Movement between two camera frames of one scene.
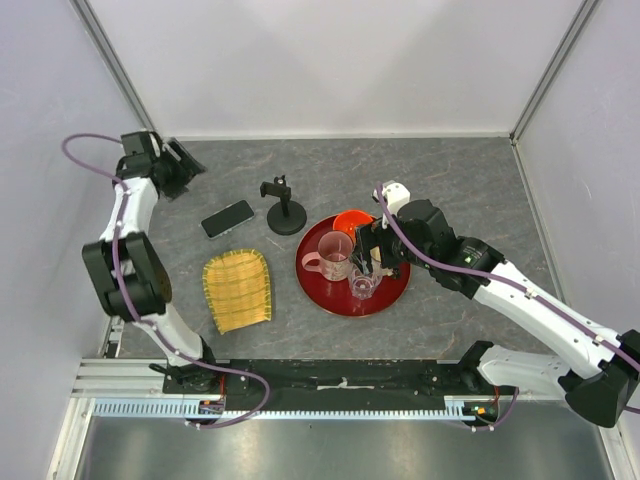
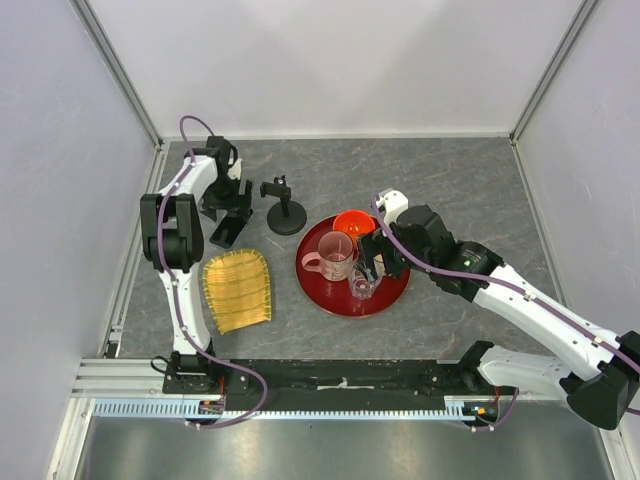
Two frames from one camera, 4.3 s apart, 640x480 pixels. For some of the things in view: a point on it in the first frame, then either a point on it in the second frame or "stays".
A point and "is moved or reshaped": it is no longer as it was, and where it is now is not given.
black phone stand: (286, 217) stays
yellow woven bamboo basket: (238, 288) stays
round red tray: (336, 297) stays
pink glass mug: (336, 254) stays
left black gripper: (188, 166) -> (238, 203)
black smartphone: (228, 218) is moved or reshaped
